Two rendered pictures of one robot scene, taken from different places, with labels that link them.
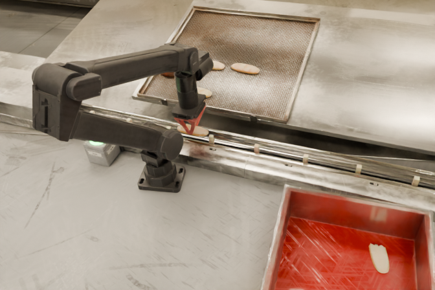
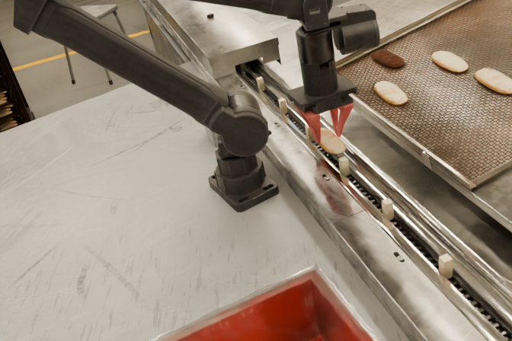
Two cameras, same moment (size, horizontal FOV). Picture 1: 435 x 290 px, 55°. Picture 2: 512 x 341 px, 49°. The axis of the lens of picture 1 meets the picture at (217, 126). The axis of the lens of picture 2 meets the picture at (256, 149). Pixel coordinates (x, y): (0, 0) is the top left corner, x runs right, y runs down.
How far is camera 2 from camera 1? 0.67 m
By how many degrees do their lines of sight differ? 43
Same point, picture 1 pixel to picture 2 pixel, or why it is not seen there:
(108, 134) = (112, 58)
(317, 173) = (430, 298)
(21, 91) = (216, 33)
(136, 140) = (170, 92)
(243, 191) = (309, 260)
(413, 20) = not seen: outside the picture
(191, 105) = (313, 89)
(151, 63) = not seen: outside the picture
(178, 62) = not seen: outside the picture
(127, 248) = (121, 238)
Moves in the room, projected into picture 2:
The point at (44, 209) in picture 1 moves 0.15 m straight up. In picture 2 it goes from (120, 158) to (97, 95)
